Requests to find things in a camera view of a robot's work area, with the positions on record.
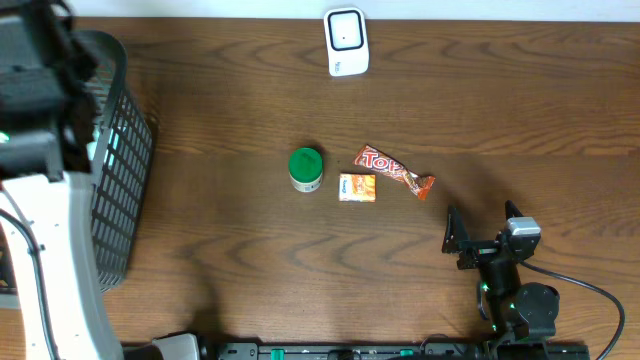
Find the grey plastic basket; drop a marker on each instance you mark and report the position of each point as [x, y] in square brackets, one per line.
[121, 153]

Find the white barcode scanner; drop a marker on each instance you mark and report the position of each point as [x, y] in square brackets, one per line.
[346, 42]

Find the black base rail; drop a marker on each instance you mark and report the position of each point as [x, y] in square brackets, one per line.
[191, 346]

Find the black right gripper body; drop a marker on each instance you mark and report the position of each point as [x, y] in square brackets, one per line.
[479, 253]

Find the red Top chocolate bar wrapper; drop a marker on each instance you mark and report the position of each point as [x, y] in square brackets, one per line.
[377, 161]

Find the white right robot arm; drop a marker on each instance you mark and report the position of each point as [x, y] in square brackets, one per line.
[521, 314]

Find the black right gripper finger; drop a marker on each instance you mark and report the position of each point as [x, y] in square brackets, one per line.
[511, 210]
[456, 238]

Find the green lid jar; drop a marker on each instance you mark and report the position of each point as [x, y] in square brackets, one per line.
[305, 169]

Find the small orange box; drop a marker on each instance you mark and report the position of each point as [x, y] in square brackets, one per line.
[357, 188]

